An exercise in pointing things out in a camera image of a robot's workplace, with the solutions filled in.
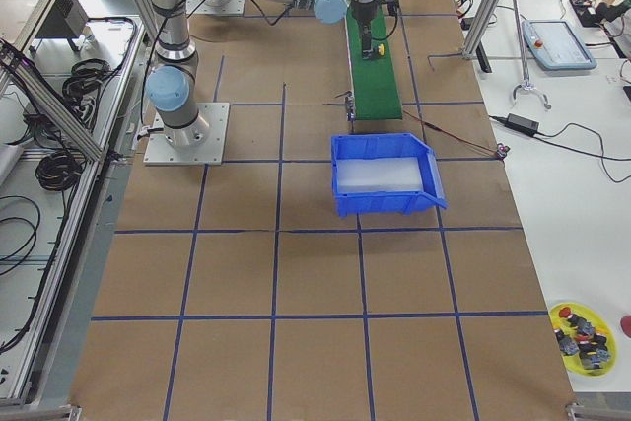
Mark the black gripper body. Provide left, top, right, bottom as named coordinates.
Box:
left=352, top=0, right=379, bottom=36

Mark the yellow plate of buttons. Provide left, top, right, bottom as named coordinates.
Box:
left=548, top=302, right=617, bottom=377

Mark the green conveyor belt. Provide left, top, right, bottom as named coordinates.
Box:
left=345, top=0, right=402, bottom=121

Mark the right blue plastic bin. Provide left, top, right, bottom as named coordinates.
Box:
left=330, top=133, right=448, bottom=217

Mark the white foam pad right bin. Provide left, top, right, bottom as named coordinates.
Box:
left=334, top=157, right=424, bottom=193

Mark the metal grabber tool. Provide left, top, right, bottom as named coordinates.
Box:
left=507, top=0, right=552, bottom=111

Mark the black power adapter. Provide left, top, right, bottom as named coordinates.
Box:
left=505, top=113, right=539, bottom=137

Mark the teach pendant tablet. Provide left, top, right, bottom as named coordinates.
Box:
left=522, top=20, right=597, bottom=71

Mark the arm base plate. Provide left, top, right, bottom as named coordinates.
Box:
left=143, top=103, right=230, bottom=166

